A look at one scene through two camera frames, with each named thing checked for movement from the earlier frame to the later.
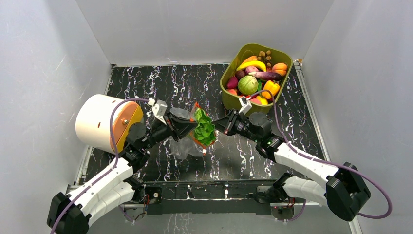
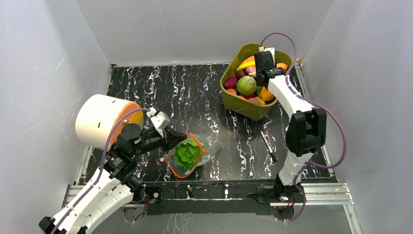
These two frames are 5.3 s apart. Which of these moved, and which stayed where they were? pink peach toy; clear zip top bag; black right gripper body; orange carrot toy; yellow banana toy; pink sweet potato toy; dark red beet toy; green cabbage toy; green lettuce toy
Moved: clear zip top bag; green lettuce toy; black right gripper body
Stayed: pink peach toy; yellow banana toy; dark red beet toy; green cabbage toy; pink sweet potato toy; orange carrot toy
